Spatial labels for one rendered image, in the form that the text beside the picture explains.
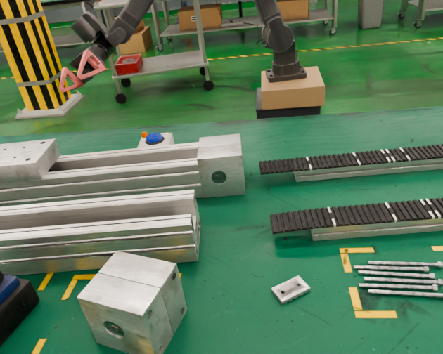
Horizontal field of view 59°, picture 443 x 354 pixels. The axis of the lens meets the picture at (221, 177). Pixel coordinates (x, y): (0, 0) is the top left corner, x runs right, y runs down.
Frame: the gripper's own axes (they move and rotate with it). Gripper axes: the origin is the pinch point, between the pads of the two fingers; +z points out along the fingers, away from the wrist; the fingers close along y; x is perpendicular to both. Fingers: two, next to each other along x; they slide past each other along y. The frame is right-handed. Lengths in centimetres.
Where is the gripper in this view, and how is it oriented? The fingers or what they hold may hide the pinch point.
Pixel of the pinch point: (71, 82)
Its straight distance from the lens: 114.6
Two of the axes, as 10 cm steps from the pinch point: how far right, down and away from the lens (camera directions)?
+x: 5.9, 6.4, 4.8
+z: -3.2, 7.4, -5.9
